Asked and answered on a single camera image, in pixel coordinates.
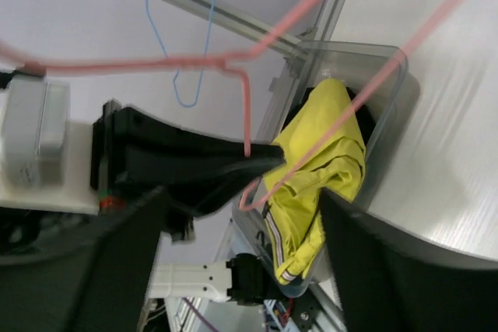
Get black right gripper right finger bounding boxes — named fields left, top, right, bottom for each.
left=318, top=189, right=497, bottom=331

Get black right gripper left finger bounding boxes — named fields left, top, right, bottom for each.
left=1, top=188, right=167, bottom=331

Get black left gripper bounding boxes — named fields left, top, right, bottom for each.
left=89, top=100, right=285, bottom=243

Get pink hanger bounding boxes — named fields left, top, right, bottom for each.
left=0, top=0, right=495, bottom=212

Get yellow-green trousers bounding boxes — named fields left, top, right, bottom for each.
left=264, top=79, right=366, bottom=285

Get black trousers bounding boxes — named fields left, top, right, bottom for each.
left=282, top=87, right=376, bottom=145

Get light blue wire hanger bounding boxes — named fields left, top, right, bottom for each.
left=82, top=0, right=223, bottom=108

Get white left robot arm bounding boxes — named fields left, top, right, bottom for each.
left=89, top=100, right=284, bottom=305

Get clear plastic bin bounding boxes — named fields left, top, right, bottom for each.
left=233, top=41, right=417, bottom=297

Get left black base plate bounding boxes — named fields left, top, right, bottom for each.
left=287, top=292, right=347, bottom=332

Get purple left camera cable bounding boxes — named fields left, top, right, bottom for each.
left=181, top=296, right=219, bottom=332

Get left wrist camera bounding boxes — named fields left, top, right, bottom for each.
left=1, top=75, right=99, bottom=215

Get left aluminium frame post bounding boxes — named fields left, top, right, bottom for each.
left=73, top=0, right=363, bottom=76

